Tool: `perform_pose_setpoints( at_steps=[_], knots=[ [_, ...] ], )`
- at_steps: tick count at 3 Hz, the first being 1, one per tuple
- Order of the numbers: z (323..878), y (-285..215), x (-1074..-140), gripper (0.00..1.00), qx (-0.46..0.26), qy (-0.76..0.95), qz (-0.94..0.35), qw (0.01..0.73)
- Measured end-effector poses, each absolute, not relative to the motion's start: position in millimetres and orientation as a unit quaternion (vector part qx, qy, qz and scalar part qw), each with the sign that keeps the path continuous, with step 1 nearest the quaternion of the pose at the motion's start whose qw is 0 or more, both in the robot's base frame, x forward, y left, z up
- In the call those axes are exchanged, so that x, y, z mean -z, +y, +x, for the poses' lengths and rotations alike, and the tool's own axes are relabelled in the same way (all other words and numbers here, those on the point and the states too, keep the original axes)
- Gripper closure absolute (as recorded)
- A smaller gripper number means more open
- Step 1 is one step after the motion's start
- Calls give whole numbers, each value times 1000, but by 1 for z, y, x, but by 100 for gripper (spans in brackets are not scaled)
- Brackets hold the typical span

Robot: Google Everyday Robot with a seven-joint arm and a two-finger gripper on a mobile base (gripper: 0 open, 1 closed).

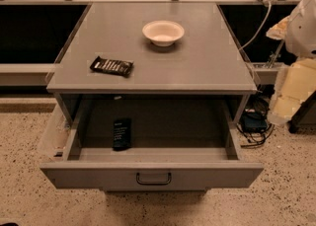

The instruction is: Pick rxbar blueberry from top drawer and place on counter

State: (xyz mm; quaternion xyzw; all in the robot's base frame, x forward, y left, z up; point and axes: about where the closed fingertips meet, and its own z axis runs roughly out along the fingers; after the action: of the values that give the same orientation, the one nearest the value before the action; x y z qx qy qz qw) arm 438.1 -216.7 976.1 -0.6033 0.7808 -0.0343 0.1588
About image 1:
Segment slanted metal rod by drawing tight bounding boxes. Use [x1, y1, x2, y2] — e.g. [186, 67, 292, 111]
[265, 40, 284, 69]

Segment black drawer handle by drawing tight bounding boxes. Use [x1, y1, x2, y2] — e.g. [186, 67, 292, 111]
[135, 173, 172, 186]

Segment grey open top drawer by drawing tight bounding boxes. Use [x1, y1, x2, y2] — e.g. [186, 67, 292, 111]
[40, 99, 263, 191]

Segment white paper bowl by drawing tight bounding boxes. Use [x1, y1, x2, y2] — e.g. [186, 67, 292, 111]
[142, 21, 185, 47]

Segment grey metal cabinet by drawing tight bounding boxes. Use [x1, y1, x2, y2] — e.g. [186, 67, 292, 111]
[45, 2, 258, 192]

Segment dark brown snack bar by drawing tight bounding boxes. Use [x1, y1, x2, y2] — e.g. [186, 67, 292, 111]
[90, 56, 133, 77]

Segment black floor cables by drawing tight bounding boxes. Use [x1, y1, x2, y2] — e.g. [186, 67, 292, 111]
[236, 95, 276, 149]

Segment white power cable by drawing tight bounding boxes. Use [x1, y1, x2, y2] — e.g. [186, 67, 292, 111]
[238, 1, 273, 52]

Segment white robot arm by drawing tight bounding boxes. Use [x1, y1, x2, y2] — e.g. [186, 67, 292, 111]
[268, 0, 316, 125]

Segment blue electronics box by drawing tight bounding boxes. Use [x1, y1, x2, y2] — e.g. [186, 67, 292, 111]
[241, 113, 268, 133]

